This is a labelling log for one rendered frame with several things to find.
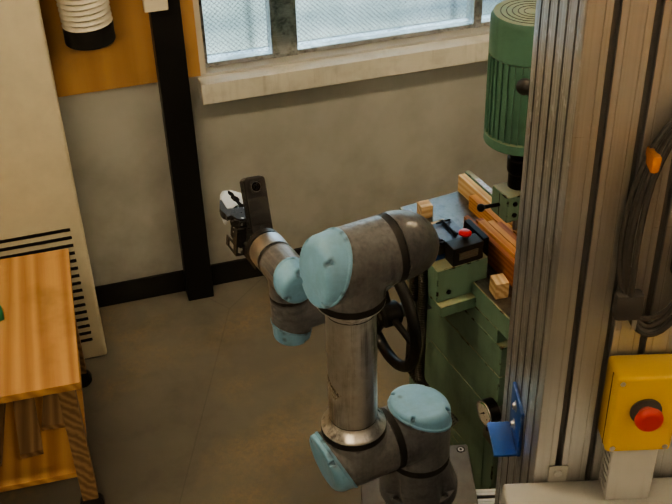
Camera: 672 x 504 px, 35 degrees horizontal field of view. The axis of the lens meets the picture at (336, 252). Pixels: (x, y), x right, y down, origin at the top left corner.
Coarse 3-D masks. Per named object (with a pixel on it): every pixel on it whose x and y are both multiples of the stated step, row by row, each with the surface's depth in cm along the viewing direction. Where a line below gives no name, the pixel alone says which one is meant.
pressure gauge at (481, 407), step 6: (480, 402) 246; (486, 402) 244; (492, 402) 245; (480, 408) 247; (486, 408) 244; (492, 408) 244; (498, 408) 244; (480, 414) 248; (486, 414) 245; (492, 414) 243; (498, 414) 244; (486, 420) 246; (492, 420) 244; (498, 420) 245
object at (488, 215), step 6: (474, 198) 270; (480, 198) 270; (474, 204) 270; (486, 204) 268; (474, 210) 271; (486, 210) 266; (480, 216) 269; (486, 216) 266; (492, 216) 263; (498, 216) 263; (504, 222) 261
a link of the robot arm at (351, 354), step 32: (352, 224) 167; (384, 224) 167; (320, 256) 163; (352, 256) 162; (384, 256) 164; (320, 288) 165; (352, 288) 164; (384, 288) 169; (352, 320) 168; (352, 352) 174; (352, 384) 178; (352, 416) 182; (384, 416) 189; (320, 448) 186; (352, 448) 184; (384, 448) 188; (352, 480) 187
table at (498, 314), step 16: (400, 208) 275; (416, 208) 275; (448, 208) 274; (464, 208) 274; (496, 272) 251; (480, 288) 246; (432, 304) 249; (448, 304) 246; (464, 304) 248; (480, 304) 247; (496, 304) 241; (496, 320) 242
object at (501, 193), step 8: (496, 184) 251; (504, 184) 251; (496, 192) 250; (504, 192) 248; (512, 192) 248; (496, 200) 251; (504, 200) 247; (512, 200) 246; (496, 208) 252; (504, 208) 248; (512, 208) 248; (504, 216) 249; (512, 216) 249
